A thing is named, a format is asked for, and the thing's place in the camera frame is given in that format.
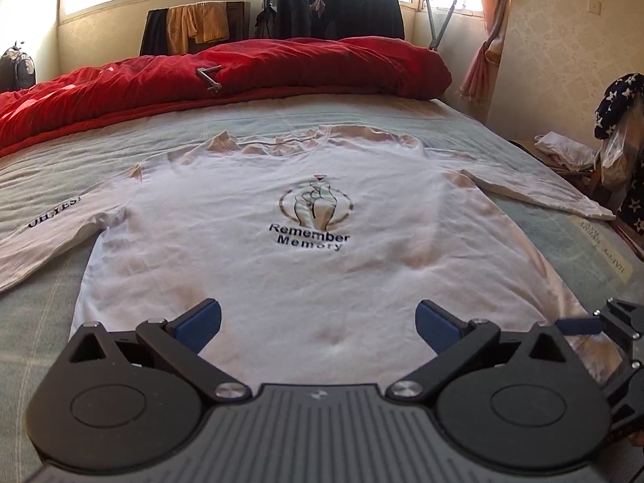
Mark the bed with green plaid sheet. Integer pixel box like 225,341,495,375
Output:
0,88,644,464

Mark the dark wooden chair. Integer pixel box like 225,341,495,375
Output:
141,1,251,56

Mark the black garment on chair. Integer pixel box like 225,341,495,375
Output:
141,8,169,56

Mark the dark star-print cloth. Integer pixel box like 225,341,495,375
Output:
594,73,644,262

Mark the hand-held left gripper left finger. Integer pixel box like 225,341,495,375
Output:
68,298,252,403

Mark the clear plastic bag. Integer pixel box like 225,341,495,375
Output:
596,105,640,192

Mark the yellow garment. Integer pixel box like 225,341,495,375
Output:
166,2,229,55

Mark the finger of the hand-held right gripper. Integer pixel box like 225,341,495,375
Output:
603,359,644,413
556,299,644,359

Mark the red quilt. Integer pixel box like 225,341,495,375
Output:
0,35,452,159

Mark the black jacket with round patch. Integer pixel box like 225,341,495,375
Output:
274,0,323,41

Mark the grey backpack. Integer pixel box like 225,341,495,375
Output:
0,41,37,92

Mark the low wooden table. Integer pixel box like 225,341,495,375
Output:
508,138,605,202

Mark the plain black coat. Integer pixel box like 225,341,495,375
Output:
322,0,406,41

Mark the metal clothes rack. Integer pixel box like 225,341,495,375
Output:
259,0,461,51

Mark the orange patterned curtain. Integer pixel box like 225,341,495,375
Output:
459,0,514,106

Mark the pile of white cloth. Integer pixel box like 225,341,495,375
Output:
533,132,599,172

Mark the white long-sleeve printed shirt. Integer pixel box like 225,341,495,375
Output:
0,125,625,388

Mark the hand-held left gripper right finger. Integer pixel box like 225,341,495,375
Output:
386,299,568,403

